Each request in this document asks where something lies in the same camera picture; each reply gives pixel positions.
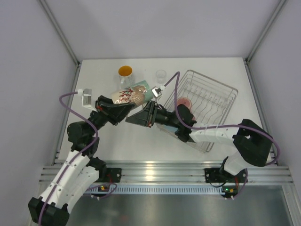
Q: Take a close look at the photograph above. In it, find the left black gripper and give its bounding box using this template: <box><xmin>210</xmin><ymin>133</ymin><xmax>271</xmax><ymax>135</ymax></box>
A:
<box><xmin>86</xmin><ymin>96</ymin><xmax>135</xmax><ymax>137</ymax></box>

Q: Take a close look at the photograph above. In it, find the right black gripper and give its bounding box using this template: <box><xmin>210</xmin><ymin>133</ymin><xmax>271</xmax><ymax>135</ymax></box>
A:
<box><xmin>127</xmin><ymin>100</ymin><xmax>181</xmax><ymax>129</ymax></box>

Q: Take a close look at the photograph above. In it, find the cream coral pattern mug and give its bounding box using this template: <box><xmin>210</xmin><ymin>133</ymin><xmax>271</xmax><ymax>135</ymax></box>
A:
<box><xmin>111</xmin><ymin>81</ymin><xmax>153</xmax><ymax>106</ymax></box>

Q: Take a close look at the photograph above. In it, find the light blue mug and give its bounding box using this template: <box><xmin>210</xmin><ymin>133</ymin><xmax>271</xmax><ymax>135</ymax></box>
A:
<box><xmin>162</xmin><ymin>125</ymin><xmax>178</xmax><ymax>134</ymax></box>

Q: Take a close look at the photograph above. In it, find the orange interior white mug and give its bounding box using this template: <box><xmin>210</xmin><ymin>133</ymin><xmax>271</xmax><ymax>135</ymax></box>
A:
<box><xmin>118</xmin><ymin>65</ymin><xmax>135</xmax><ymax>89</ymax></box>

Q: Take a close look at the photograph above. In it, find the pink patterned mug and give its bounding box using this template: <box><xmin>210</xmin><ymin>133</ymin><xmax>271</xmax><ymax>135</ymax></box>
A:
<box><xmin>176</xmin><ymin>97</ymin><xmax>197</xmax><ymax>123</ymax></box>

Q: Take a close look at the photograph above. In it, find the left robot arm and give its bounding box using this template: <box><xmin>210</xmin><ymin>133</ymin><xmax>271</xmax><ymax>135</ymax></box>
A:
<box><xmin>28</xmin><ymin>96</ymin><xmax>135</xmax><ymax>226</ymax></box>

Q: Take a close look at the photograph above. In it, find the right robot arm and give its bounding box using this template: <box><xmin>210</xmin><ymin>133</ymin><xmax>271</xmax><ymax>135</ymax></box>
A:
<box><xmin>126</xmin><ymin>101</ymin><xmax>272</xmax><ymax>182</ymax></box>

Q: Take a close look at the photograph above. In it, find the clear glass cup far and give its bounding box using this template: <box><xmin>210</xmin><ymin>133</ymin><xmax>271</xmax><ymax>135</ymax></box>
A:
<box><xmin>155</xmin><ymin>69</ymin><xmax>166</xmax><ymax>84</ymax></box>

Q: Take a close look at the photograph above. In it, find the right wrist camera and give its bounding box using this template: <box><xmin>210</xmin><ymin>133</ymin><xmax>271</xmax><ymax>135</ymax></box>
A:
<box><xmin>151</xmin><ymin>85</ymin><xmax>166</xmax><ymax>99</ymax></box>

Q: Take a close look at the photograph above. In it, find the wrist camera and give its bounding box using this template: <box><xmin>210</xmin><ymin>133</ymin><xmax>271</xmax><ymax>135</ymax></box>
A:
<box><xmin>77</xmin><ymin>89</ymin><xmax>94</xmax><ymax>110</ymax></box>
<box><xmin>151</xmin><ymin>85</ymin><xmax>166</xmax><ymax>99</ymax></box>

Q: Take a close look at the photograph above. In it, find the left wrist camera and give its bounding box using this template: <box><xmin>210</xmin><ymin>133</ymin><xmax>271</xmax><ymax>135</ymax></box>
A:
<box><xmin>77</xmin><ymin>89</ymin><xmax>94</xmax><ymax>110</ymax></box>

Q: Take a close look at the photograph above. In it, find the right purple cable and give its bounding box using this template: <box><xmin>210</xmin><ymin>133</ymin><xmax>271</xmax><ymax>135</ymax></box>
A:
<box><xmin>163</xmin><ymin>72</ymin><xmax>282</xmax><ymax>189</ymax></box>

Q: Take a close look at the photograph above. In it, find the purple cable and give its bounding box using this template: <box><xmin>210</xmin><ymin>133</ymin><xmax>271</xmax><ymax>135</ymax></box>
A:
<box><xmin>163</xmin><ymin>72</ymin><xmax>282</xmax><ymax>189</ymax></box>
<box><xmin>39</xmin><ymin>90</ymin><xmax>118</xmax><ymax>224</ymax></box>

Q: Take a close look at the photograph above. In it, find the aluminium mounting rail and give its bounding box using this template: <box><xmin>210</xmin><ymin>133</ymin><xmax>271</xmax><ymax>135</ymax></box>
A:
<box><xmin>40</xmin><ymin>160</ymin><xmax>293</xmax><ymax>184</ymax></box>

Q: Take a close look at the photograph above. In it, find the wire dish rack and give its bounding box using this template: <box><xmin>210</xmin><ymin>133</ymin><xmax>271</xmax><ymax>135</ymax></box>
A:
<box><xmin>156</xmin><ymin>70</ymin><xmax>239</xmax><ymax>154</ymax></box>

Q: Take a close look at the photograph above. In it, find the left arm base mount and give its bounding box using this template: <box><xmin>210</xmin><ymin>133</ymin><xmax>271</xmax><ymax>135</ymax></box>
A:
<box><xmin>91</xmin><ymin>157</ymin><xmax>122</xmax><ymax>183</ymax></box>

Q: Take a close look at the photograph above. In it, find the perforated cable duct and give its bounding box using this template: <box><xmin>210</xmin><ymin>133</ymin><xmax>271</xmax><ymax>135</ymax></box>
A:
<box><xmin>85</xmin><ymin>185</ymin><xmax>225</xmax><ymax>195</ymax></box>

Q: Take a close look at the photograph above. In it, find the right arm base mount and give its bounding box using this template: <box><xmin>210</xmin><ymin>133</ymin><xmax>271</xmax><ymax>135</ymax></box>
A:
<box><xmin>204</xmin><ymin>168</ymin><xmax>225</xmax><ymax>183</ymax></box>

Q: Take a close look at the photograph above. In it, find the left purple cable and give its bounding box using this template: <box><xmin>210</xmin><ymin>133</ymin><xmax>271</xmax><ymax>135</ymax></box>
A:
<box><xmin>39</xmin><ymin>90</ymin><xmax>118</xmax><ymax>224</ymax></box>

